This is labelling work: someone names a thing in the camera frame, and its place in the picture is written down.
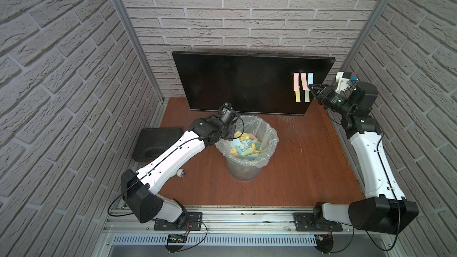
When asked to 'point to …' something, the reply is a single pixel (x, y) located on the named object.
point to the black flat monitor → (250, 82)
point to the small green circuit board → (177, 238)
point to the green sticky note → (307, 96)
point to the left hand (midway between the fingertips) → (225, 124)
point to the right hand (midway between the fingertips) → (311, 85)
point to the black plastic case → (153, 141)
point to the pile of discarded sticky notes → (246, 146)
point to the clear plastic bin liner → (268, 138)
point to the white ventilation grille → (160, 240)
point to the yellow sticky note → (297, 96)
